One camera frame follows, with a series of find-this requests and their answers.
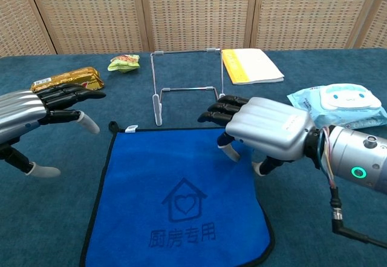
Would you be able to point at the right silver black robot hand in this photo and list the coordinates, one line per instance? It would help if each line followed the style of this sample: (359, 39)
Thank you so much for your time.
(269, 127)

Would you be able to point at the green snack bag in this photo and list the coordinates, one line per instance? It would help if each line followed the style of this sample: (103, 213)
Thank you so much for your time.
(125, 62)

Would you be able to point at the woven wooden folding screen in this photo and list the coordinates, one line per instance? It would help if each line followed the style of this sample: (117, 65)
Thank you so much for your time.
(193, 9)

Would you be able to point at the gold biscuit pack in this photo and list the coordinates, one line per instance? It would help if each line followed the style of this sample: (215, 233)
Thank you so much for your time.
(75, 74)

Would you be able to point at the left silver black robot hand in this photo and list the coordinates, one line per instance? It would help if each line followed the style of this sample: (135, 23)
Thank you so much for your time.
(21, 109)

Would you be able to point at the blue cloth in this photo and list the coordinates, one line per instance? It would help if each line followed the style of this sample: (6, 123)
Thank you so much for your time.
(169, 170)

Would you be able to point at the light blue wet wipes pack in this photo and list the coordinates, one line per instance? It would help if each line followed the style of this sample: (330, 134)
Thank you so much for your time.
(341, 103)

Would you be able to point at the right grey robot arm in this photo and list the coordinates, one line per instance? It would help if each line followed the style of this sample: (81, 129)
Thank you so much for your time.
(359, 155)

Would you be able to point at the yellow white notebook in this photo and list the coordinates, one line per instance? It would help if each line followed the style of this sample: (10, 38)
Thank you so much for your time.
(254, 65)

